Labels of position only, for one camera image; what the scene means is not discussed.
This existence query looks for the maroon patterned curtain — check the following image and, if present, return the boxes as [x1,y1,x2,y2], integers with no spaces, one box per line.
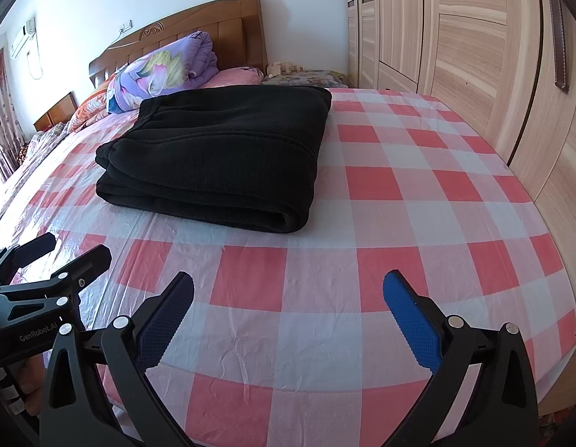
[0,51,25,182]

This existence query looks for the white hanging cable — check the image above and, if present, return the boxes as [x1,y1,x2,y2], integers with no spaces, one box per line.
[26,49,44,80]

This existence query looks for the bed with checkered pink sheet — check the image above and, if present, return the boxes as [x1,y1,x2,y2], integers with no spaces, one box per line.
[0,86,576,447]

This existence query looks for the small wooden headboard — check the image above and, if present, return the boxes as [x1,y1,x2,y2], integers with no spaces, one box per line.
[34,92,79,132]

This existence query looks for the person's left hand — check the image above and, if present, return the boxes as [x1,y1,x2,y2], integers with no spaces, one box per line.
[9,356,45,413]

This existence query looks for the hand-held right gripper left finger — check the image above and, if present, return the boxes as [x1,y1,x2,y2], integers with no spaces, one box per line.
[39,271,196,447]

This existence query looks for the light wooden wardrobe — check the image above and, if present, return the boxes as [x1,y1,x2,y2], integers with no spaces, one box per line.
[344,0,576,350]

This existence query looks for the purple floral folded quilt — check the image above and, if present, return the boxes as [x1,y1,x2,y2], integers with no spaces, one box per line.
[106,31,219,113]

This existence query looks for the black pants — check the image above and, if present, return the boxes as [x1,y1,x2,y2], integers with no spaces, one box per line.
[95,85,333,234]

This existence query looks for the nightstand with floral cloth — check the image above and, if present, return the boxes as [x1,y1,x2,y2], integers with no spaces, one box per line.
[262,69,349,88]

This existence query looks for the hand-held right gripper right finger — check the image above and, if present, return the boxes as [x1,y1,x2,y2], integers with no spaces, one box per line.
[382,269,540,447]

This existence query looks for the white air conditioner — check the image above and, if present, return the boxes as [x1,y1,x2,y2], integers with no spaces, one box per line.
[9,18,38,59]

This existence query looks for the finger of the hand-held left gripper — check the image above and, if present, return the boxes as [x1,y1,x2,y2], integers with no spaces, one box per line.
[0,243,113,308]
[0,232,57,285]

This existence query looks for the orange floral pillow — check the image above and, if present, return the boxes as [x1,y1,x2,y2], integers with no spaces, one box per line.
[67,72,118,131]

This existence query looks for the long brown wardrobe handle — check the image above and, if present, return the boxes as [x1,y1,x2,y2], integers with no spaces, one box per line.
[548,0,571,92]

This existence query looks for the carved wooden headboard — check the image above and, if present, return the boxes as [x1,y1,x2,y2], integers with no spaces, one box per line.
[89,0,269,87]

